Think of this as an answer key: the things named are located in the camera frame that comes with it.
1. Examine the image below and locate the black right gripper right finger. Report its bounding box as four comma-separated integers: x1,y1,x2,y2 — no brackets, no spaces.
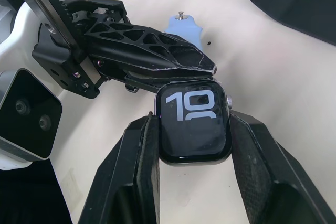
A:
229,110,336,224

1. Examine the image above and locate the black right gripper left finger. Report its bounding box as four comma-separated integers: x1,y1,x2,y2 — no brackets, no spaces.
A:
78,111,161,224

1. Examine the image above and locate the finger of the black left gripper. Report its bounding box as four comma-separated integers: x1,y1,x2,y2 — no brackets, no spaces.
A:
83,21,217,77
98,62,218,94

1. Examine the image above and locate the light blue watch strap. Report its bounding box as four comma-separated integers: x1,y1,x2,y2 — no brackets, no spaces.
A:
163,10,204,51

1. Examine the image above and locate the black smartwatch body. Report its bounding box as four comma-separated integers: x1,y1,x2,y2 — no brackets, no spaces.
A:
153,81,235,168

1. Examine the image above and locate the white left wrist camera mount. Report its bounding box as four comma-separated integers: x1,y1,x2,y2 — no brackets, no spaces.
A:
0,0,89,170

